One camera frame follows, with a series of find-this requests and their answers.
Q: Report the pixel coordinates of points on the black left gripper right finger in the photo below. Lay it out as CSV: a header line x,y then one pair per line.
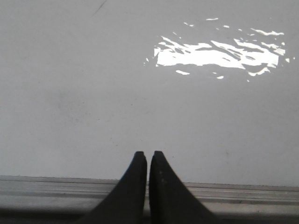
x,y
170,201

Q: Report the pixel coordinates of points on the white whiteboard with aluminium frame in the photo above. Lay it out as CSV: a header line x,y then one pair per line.
x,y
213,84

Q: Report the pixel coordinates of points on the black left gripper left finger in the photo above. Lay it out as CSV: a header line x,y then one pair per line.
x,y
125,203

